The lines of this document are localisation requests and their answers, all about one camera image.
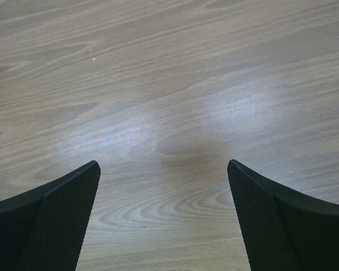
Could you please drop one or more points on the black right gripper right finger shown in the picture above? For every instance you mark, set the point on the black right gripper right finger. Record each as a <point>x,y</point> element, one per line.
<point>282,228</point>

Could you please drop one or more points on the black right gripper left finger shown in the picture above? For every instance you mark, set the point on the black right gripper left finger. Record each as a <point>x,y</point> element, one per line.
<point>44,228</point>

